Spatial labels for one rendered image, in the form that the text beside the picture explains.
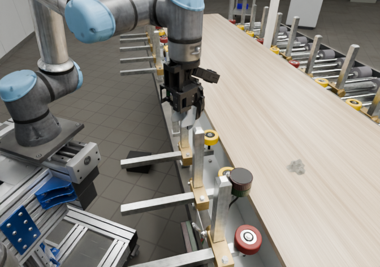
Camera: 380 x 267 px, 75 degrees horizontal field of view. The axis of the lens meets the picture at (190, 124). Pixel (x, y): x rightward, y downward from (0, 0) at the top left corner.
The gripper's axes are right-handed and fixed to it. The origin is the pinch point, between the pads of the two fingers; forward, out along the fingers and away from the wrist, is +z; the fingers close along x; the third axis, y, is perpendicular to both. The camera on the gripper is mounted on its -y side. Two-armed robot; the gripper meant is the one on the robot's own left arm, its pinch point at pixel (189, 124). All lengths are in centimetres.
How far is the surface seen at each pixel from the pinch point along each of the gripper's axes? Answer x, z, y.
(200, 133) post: -3.5, 10.2, -9.0
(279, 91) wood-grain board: -13, 31, -93
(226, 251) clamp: 21.2, 33.3, 5.9
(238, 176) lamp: 18.0, 6.7, 0.8
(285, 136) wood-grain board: 10, 30, -54
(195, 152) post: -4.1, 18.5, -7.8
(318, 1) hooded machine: -166, 63, -587
